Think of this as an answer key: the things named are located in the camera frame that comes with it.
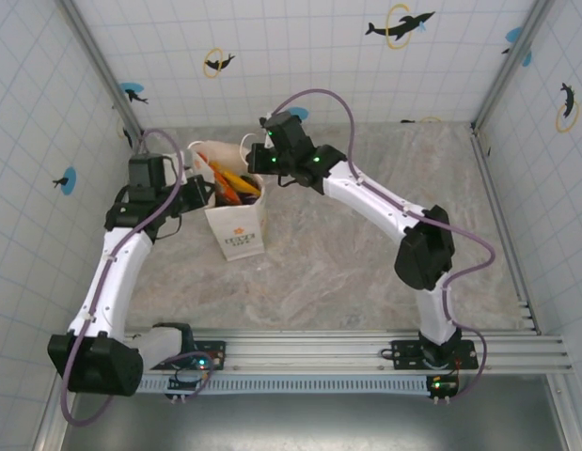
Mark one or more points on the controller board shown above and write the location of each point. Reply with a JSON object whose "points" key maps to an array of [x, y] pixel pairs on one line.
{"points": [[443, 386], [187, 385]]}

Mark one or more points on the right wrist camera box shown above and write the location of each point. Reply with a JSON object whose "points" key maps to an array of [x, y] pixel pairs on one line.
{"points": [[283, 131]]}

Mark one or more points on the blue circle dolphin sticker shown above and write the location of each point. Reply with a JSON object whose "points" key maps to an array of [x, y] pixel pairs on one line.
{"points": [[297, 112], [514, 35], [68, 181], [132, 89]]}

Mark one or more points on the aluminium mounting rail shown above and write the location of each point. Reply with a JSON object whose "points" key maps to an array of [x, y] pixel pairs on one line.
{"points": [[309, 350]]}

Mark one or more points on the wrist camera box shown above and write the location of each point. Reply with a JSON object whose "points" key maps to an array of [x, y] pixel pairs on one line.
{"points": [[147, 171], [283, 131]]}

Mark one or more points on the right controller board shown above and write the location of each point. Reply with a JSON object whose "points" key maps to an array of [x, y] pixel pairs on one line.
{"points": [[443, 386]]}

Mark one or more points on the left controller board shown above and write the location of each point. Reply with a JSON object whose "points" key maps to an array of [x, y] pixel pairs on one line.
{"points": [[187, 385]]}

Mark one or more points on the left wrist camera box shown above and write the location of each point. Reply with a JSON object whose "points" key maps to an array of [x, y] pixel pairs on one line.
{"points": [[147, 171]]}

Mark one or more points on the white paper bag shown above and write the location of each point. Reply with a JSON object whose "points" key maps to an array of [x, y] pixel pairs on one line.
{"points": [[236, 230]]}

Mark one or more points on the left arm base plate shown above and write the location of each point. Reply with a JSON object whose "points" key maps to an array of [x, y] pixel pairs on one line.
{"points": [[213, 352]]}

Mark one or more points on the yellow snack packet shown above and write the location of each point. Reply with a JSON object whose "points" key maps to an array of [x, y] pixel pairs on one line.
{"points": [[241, 181]]}

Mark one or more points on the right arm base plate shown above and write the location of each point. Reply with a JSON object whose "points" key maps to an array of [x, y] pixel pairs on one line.
{"points": [[408, 352]]}

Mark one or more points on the aluminium frame post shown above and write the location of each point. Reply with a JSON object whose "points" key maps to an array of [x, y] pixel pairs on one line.
{"points": [[511, 66], [102, 70]]}

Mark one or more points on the orange white Fox's packet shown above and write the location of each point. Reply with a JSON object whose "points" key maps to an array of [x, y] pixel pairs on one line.
{"points": [[220, 181]]}

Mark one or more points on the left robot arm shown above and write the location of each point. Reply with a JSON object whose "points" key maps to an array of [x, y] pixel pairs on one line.
{"points": [[116, 272]]}

